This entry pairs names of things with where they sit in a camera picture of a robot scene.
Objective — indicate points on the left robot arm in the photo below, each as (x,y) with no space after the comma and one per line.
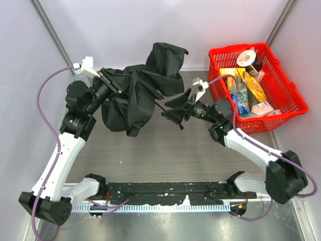
(47,200)

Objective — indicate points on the yellow snack bag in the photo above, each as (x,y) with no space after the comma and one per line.
(255,88)

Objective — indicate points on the white slotted cable duct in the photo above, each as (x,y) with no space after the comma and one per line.
(185,207)

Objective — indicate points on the yellow box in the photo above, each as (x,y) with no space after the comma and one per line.
(232,71)

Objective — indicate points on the blue green snack packet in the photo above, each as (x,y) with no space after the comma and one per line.
(242,101)

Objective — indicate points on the clear plastic bottle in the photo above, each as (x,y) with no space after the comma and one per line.
(81,75)

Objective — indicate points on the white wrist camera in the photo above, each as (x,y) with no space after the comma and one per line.
(200,87)
(86,65)

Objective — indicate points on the red plastic basket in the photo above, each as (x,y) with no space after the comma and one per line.
(280,92)

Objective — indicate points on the black folding umbrella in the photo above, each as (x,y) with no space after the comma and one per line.
(141,86)

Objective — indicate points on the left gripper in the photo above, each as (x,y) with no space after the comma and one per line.
(110,83)

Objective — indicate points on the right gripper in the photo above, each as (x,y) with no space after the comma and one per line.
(188,109)

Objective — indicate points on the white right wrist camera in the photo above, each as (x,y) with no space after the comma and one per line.
(200,87)

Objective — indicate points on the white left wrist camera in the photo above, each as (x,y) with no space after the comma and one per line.
(86,65)

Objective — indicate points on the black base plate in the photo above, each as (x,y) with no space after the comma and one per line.
(170,193)

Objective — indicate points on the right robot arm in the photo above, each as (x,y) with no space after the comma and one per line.
(283,176)

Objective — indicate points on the pink white box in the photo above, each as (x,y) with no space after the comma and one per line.
(262,109)

